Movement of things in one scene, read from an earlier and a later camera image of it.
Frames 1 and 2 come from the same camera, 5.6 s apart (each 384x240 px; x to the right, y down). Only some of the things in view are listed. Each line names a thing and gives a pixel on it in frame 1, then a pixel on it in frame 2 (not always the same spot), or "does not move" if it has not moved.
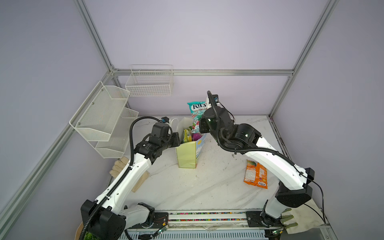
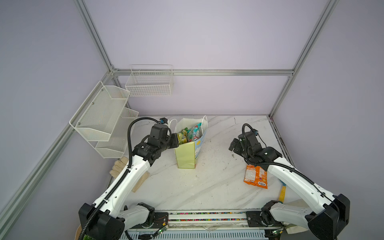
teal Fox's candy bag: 198,109 to 194,133
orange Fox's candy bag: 256,174 does not move
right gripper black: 202,124 to 236,145
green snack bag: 187,136 does not move
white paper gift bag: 188,153 does not move
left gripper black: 174,137 does not move
